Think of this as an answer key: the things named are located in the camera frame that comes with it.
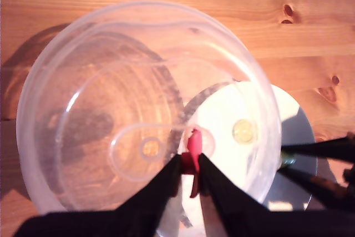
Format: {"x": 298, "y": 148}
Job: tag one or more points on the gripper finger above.
{"x": 327, "y": 189}
{"x": 158, "y": 192}
{"x": 222, "y": 192}
{"x": 327, "y": 149}

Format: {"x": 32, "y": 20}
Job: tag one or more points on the green capsule lid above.
{"x": 243, "y": 131}

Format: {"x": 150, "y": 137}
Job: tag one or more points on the white ceramic plate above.
{"x": 294, "y": 126}

